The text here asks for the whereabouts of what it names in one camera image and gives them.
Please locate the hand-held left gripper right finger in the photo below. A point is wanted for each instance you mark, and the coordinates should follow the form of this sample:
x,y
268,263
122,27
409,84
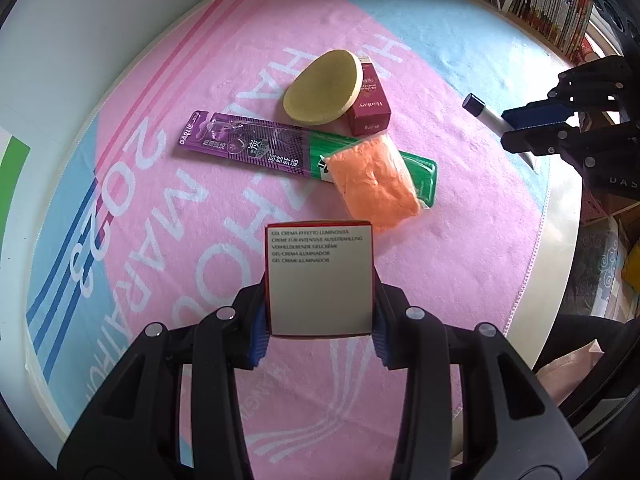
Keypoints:
x,y
381,345

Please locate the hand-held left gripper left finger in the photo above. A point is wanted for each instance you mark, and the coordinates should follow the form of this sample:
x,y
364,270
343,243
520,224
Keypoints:
x,y
257,342

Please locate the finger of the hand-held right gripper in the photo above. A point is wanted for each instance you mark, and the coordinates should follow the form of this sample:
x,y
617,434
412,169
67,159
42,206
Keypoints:
x,y
535,115
530,141

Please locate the white marker with black cap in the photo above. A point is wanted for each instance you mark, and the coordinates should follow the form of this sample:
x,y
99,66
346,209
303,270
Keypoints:
x,y
492,120

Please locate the white box red trim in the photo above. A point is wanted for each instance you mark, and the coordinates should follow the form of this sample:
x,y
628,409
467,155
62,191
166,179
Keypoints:
x,y
320,285

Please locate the green packet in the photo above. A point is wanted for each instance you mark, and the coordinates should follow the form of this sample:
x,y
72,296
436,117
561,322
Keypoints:
x,y
425,180

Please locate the orange plastic packet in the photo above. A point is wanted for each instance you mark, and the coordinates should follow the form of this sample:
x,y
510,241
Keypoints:
x,y
375,185

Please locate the dark red box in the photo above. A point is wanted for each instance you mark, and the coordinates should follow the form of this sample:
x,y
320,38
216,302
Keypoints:
x,y
370,110

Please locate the yellow oval sponge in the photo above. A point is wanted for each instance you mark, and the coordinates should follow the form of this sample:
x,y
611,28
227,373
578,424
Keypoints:
x,y
320,90

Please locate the pink lattice basket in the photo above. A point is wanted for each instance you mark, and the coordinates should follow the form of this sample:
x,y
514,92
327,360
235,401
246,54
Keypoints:
x,y
592,210

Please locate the yellow cushion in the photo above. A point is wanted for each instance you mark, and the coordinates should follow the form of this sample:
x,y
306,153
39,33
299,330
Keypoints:
x,y
631,270

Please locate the pink blue printed towel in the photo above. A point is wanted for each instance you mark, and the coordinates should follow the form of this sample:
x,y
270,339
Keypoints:
x,y
450,60

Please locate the swirl patterned bag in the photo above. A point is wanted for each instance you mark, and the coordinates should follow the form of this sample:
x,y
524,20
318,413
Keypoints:
x,y
595,270

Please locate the row of colourful books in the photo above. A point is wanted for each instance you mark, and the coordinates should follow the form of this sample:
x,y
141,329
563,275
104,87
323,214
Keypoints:
x,y
550,5

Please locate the person's pink top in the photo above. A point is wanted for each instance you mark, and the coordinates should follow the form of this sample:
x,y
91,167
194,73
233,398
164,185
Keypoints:
x,y
570,365

